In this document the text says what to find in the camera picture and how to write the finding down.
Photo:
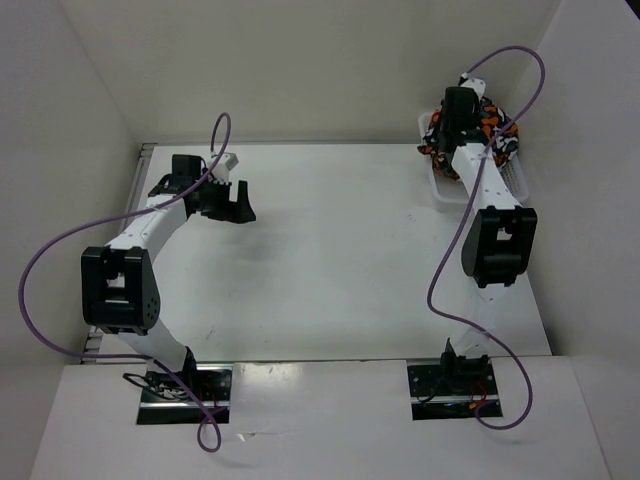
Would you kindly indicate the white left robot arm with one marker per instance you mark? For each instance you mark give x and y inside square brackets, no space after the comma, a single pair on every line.
[120,295]

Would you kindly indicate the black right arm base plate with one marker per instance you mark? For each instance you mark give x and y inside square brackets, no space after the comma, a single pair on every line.
[434,397]

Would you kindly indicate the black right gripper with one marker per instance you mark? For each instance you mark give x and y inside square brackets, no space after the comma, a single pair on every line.
[442,116]

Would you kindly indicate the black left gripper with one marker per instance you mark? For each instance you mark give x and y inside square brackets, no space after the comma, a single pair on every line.
[242,214]

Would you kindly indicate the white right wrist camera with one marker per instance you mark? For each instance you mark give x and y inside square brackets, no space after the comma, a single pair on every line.
[476,84]

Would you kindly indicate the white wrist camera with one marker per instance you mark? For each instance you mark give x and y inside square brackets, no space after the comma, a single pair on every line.
[476,84]
[223,165]

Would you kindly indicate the white perforated plastic basket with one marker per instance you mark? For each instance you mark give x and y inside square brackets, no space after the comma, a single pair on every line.
[510,180]

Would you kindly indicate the aluminium table edge rail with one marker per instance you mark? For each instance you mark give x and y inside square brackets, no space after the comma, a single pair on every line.
[96,341]

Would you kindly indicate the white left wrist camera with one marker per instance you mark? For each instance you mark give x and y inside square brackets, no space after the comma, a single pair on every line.
[223,165]

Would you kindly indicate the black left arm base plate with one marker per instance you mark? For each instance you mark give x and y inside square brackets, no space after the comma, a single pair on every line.
[165,402]

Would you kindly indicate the orange black camouflage shorts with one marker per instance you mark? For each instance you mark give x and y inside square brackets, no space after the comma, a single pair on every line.
[492,120]

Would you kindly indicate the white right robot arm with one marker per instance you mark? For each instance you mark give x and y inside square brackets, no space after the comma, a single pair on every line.
[498,244]

